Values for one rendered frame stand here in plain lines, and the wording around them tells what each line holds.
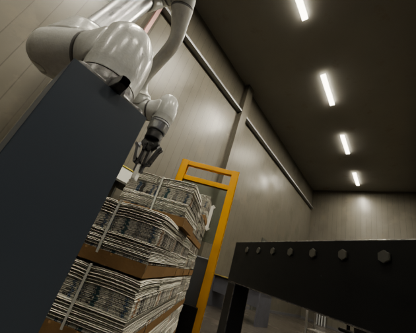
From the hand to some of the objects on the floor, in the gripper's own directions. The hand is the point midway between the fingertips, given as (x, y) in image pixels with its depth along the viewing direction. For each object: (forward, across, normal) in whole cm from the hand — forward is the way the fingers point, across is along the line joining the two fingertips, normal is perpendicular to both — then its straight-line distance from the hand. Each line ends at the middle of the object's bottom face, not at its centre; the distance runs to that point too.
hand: (137, 172), depth 92 cm
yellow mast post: (+96, +34, -172) cm, 200 cm away
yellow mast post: (+96, -32, -172) cm, 200 cm away
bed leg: (+96, -49, +6) cm, 108 cm away
